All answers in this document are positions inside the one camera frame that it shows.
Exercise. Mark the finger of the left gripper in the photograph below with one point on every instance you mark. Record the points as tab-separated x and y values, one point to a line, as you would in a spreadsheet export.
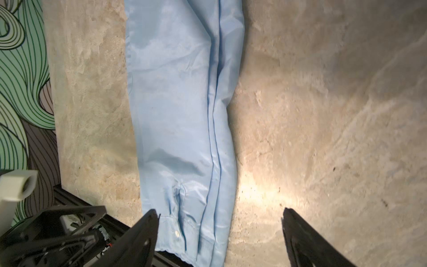
48	224
67	251

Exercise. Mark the light blue long sleeve shirt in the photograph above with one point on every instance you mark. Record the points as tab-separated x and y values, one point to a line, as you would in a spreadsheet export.
183	61

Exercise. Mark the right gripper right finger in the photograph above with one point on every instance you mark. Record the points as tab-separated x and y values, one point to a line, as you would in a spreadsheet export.
306	247

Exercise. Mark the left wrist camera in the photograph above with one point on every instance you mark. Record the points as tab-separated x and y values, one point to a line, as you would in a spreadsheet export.
16	185

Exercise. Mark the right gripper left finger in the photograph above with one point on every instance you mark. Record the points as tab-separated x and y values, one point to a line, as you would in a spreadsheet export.
136	247

